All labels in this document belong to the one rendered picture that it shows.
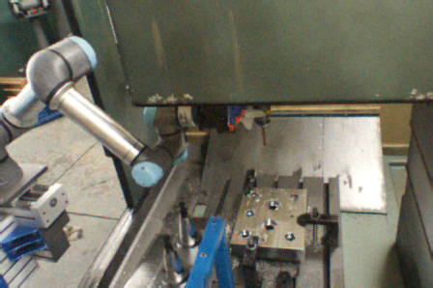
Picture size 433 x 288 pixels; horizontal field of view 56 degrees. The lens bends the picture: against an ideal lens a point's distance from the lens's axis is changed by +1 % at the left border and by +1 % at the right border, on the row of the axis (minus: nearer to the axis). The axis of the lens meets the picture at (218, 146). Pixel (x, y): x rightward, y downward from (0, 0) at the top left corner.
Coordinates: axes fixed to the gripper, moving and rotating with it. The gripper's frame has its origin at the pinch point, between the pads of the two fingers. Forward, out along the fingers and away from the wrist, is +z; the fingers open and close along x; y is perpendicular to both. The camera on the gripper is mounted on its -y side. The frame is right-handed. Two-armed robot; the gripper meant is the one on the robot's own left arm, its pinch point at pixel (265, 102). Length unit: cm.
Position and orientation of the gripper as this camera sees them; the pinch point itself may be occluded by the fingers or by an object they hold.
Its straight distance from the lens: 109.9
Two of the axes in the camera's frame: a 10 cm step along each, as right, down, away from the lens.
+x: -2.2, 5.3, -8.2
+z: 9.6, -0.2, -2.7
